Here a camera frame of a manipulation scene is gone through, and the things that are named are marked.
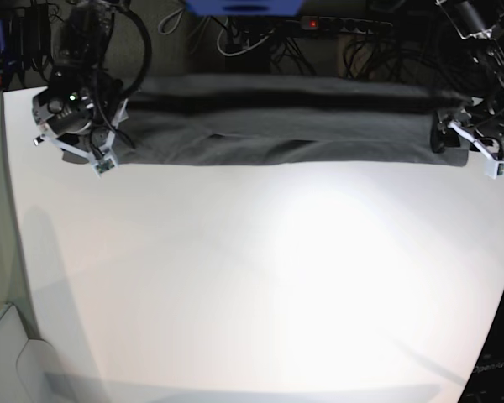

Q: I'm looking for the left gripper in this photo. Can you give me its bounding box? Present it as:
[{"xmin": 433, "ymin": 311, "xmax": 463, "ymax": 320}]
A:
[{"xmin": 472, "ymin": 115, "xmax": 504, "ymax": 145}]

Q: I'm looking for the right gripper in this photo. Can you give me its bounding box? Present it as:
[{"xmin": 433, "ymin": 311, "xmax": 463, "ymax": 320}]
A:
[{"xmin": 62, "ymin": 128, "xmax": 108, "ymax": 152}]

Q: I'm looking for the dark grey t-shirt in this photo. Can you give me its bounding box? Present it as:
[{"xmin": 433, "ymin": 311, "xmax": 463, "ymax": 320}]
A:
[{"xmin": 113, "ymin": 75, "xmax": 469, "ymax": 167}]

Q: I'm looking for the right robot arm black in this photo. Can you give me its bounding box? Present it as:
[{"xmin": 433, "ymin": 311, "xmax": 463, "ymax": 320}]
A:
[{"xmin": 32, "ymin": 1, "xmax": 152, "ymax": 160}]

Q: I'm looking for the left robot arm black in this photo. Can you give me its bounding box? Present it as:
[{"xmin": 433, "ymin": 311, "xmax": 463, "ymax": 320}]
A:
[{"xmin": 435, "ymin": 1, "xmax": 504, "ymax": 146}]

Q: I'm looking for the blue box overhead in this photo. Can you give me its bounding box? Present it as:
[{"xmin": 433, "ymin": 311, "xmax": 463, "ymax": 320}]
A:
[{"xmin": 186, "ymin": 0, "xmax": 303, "ymax": 16}]

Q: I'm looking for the grey bin at left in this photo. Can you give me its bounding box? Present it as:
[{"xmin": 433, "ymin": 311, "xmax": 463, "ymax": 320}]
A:
[{"xmin": 0, "ymin": 304, "xmax": 76, "ymax": 402}]

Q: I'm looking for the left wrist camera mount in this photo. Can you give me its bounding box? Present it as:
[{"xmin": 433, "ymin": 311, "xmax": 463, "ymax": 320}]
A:
[{"xmin": 438, "ymin": 116, "xmax": 504, "ymax": 180}]

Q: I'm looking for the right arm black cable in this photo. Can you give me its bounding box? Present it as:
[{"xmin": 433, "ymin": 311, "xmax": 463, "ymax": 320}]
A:
[{"xmin": 115, "ymin": 6, "xmax": 153, "ymax": 100}]

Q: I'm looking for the white cable loop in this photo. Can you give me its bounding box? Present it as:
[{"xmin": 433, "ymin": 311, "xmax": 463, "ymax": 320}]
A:
[{"xmin": 216, "ymin": 24, "xmax": 274, "ymax": 57}]

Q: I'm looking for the black power strip red switch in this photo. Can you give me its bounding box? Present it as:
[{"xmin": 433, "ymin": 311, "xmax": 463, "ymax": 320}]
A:
[{"xmin": 300, "ymin": 16, "xmax": 393, "ymax": 34}]

